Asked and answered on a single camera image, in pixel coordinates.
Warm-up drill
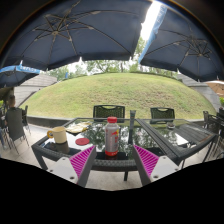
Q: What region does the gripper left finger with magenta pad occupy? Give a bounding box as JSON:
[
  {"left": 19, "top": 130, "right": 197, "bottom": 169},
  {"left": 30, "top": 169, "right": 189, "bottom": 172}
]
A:
[{"left": 48, "top": 146, "right": 97, "bottom": 187}]

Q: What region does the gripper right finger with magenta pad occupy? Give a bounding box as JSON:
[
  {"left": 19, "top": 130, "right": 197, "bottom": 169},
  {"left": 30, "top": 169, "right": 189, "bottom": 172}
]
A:
[{"left": 132, "top": 145, "right": 179, "bottom": 186}]

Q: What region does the red round coaster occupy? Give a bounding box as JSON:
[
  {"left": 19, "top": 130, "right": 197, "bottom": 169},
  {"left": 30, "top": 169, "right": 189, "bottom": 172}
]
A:
[{"left": 75, "top": 138, "right": 90, "bottom": 146}]

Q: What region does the yellow paper on table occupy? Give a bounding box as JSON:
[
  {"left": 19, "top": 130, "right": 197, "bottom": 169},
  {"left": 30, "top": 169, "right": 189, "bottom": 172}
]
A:
[{"left": 66, "top": 121, "right": 91, "bottom": 134}]

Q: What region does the small ashtray on table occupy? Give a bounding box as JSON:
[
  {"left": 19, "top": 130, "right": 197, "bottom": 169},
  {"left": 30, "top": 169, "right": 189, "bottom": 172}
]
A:
[{"left": 167, "top": 122, "right": 175, "bottom": 129}]

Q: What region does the glass top wicker table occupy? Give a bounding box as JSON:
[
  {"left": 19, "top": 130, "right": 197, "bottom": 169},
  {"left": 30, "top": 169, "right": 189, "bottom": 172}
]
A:
[{"left": 31, "top": 117, "right": 183, "bottom": 183}]

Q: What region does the silver bottle with red cap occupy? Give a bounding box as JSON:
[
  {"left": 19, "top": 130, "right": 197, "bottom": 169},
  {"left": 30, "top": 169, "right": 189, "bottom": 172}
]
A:
[{"left": 105, "top": 116, "right": 119, "bottom": 157}]

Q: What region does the dark wicker chair right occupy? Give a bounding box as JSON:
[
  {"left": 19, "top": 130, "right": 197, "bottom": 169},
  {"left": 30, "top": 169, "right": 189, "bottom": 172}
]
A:
[{"left": 150, "top": 107, "right": 175, "bottom": 119}]

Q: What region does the dark wicker chair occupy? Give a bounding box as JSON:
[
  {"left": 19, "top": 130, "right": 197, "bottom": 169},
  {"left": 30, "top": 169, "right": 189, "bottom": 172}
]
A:
[
  {"left": 93, "top": 105, "right": 125, "bottom": 122},
  {"left": 150, "top": 107, "right": 175, "bottom": 119}
]

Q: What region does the dark wicker chair left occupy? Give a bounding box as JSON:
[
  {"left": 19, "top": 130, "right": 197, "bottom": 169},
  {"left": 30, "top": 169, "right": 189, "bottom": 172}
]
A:
[{"left": 93, "top": 105, "right": 125, "bottom": 122}]

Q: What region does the black chair under person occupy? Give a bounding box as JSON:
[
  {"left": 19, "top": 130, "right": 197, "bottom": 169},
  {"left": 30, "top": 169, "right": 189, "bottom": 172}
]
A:
[{"left": 7, "top": 109, "right": 27, "bottom": 145}]

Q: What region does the dark chair far right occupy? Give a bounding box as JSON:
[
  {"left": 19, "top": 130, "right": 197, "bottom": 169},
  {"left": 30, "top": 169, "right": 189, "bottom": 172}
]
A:
[{"left": 203, "top": 111, "right": 224, "bottom": 155}]

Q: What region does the seated person in dark shirt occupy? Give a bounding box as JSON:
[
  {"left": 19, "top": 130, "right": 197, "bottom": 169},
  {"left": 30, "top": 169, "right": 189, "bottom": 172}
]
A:
[{"left": 5, "top": 95, "right": 23, "bottom": 136}]

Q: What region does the beige parasol far right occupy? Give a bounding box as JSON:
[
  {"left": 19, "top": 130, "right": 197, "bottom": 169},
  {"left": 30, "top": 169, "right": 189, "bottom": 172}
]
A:
[{"left": 207, "top": 80, "right": 224, "bottom": 97}]

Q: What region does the small blue parasol far left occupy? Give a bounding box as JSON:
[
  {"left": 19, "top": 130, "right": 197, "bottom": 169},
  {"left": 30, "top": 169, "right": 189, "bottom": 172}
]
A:
[{"left": 0, "top": 64, "right": 40, "bottom": 88}]

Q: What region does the large navy parasol right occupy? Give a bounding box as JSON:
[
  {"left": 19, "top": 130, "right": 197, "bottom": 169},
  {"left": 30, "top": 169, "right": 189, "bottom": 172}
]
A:
[{"left": 139, "top": 4, "right": 224, "bottom": 82}]

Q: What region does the large navy parasol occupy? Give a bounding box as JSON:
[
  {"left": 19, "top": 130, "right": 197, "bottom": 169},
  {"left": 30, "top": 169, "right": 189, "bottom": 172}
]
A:
[
  {"left": 0, "top": 0, "right": 151, "bottom": 70},
  {"left": 139, "top": 4, "right": 224, "bottom": 82}
]

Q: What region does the large navy parasol left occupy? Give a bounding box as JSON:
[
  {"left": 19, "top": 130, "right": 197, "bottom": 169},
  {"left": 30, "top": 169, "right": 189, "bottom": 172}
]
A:
[{"left": 0, "top": 0, "right": 151, "bottom": 70}]

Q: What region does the cream mug with yellow handle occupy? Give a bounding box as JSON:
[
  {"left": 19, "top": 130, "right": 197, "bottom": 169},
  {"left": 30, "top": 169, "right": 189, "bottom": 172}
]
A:
[{"left": 47, "top": 126, "right": 67, "bottom": 144}]

